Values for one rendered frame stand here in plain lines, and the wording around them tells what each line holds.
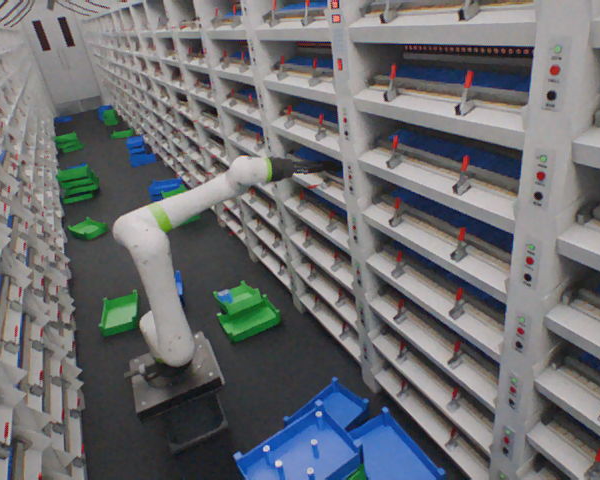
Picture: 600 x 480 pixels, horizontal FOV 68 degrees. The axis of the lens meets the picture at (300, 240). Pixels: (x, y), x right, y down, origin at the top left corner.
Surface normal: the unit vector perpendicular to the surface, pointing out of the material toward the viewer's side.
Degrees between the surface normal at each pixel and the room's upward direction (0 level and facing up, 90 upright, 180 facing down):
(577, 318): 18
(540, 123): 90
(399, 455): 0
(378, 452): 0
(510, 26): 108
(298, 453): 0
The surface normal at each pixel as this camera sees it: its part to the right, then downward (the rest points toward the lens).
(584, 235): -0.40, -0.73
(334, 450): -0.13, -0.87
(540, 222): -0.88, 0.33
